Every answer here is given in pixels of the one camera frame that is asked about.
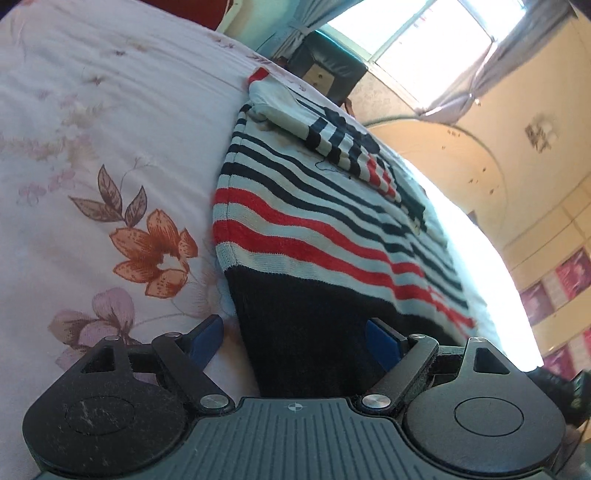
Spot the twin wall lamp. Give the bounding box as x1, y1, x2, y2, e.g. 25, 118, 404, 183
524, 115, 562, 154

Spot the red heart-shaped headboard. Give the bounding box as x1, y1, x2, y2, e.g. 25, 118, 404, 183
202, 0, 232, 31

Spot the black leather chair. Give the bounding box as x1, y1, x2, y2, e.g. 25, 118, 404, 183
276, 30, 370, 116

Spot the bed with floral sheet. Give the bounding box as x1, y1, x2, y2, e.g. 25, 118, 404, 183
0, 0, 546, 480

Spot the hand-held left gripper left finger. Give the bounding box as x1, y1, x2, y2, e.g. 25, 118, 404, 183
74, 315, 232, 413

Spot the round cream board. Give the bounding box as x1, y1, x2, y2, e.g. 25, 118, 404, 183
360, 114, 509, 259

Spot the striped knit sweater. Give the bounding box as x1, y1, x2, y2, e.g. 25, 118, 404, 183
211, 67, 478, 398

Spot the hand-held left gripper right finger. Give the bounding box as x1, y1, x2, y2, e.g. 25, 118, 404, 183
362, 318, 527, 413

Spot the bright sliding window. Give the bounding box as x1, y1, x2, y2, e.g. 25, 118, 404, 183
323, 0, 527, 112

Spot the grey curtain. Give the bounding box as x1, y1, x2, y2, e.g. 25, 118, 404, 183
422, 0, 563, 123
254, 21, 319, 63

